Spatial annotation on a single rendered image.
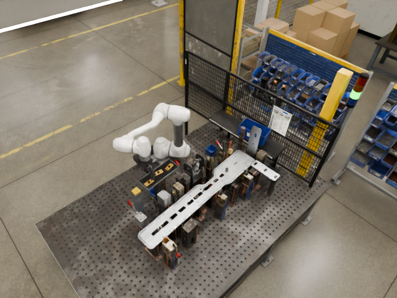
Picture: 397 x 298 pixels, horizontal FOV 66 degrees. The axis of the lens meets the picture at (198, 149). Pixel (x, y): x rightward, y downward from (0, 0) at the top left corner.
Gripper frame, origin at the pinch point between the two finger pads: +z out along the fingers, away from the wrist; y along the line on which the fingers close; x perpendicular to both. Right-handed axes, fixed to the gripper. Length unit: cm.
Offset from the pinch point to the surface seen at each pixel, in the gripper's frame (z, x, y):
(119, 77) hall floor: 129, 172, -310
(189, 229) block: 25, -1, 52
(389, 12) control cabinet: 63, 714, -29
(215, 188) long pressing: 28, 47, 38
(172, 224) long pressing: 27.5, -7.2, 38.0
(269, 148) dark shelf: 25, 124, 44
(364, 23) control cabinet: 102, 717, -70
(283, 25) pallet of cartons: 24, 387, -109
